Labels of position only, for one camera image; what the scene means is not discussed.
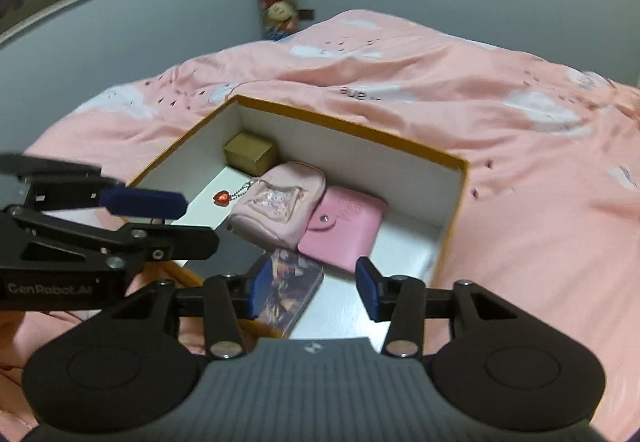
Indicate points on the pink cloud print blanket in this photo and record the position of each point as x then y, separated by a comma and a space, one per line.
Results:
525, 147

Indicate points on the dark grey box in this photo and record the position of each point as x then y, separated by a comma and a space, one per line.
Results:
230, 257

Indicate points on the dark starry photo card box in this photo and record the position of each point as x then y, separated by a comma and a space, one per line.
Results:
290, 287

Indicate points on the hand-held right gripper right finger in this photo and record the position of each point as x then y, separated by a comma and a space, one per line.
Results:
367, 289

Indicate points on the orange cardboard box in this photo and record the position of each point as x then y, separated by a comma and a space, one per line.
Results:
400, 202

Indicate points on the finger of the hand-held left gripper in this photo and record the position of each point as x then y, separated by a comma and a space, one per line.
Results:
145, 203
170, 242

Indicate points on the pink snap card wallet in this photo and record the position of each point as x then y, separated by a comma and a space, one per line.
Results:
342, 234

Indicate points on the small gold box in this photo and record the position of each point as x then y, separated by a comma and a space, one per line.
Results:
250, 155

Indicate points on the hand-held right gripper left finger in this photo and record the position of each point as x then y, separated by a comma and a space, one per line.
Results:
260, 289

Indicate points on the pink mini backpack pouch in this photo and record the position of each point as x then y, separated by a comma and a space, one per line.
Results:
275, 202

